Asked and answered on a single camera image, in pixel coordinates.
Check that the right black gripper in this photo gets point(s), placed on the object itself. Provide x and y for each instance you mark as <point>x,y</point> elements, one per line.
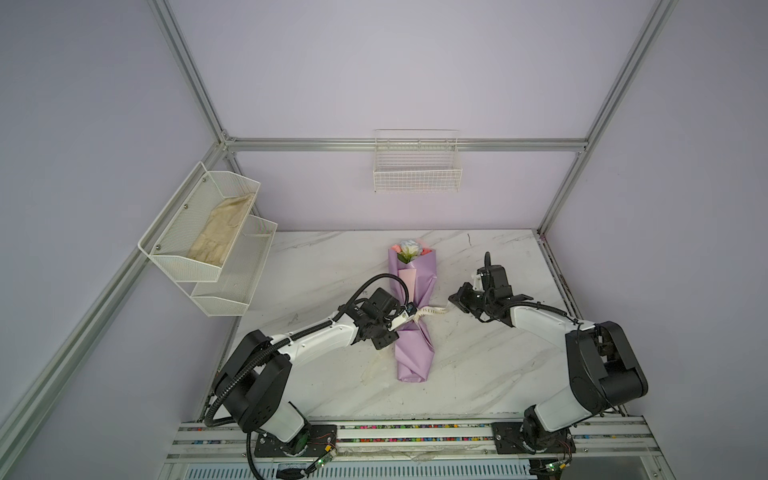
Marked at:
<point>461,298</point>

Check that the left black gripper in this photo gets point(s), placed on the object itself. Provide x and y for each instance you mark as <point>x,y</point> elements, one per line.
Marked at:
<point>389,338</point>

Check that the pink purple wrapping paper sheet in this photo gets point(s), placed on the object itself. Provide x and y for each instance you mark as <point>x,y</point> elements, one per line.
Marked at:
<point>413,350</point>

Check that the white blue fake rose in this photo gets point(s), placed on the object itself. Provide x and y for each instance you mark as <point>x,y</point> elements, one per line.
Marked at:
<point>409,250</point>

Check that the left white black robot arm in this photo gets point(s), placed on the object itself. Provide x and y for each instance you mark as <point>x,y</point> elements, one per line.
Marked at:
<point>248,390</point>

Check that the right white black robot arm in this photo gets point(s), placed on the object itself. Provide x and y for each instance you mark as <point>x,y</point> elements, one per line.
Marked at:
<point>603,371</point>

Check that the white mesh lower shelf basket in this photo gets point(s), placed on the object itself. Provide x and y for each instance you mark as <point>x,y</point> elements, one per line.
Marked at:
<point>233,292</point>

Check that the white mesh shelf basket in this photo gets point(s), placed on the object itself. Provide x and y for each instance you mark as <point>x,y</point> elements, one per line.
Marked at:
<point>194,237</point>
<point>233,292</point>

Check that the beige cloth in basket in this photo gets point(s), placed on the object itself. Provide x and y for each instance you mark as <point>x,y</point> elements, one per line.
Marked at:
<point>215,241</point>

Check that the white mesh upper shelf basket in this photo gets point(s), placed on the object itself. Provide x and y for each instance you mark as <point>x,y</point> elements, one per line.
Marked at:
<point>194,237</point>

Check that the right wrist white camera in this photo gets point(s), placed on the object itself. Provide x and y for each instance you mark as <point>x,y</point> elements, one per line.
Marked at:
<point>480,280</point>

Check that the wrist white camera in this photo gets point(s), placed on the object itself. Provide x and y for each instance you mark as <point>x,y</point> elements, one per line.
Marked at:
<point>480,280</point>
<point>407,314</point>

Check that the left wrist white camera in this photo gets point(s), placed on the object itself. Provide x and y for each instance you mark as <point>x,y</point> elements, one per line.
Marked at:
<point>407,314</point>

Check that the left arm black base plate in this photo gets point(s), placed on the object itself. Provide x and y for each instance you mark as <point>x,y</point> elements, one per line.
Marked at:
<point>312,441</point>

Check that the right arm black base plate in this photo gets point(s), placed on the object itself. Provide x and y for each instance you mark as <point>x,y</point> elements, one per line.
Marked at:
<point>521,438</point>

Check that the white wire wall basket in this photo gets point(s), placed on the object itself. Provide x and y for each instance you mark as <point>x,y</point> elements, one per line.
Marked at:
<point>416,161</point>

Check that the aluminium front rail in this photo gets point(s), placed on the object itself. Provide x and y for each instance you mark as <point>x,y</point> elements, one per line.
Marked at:
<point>427,440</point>

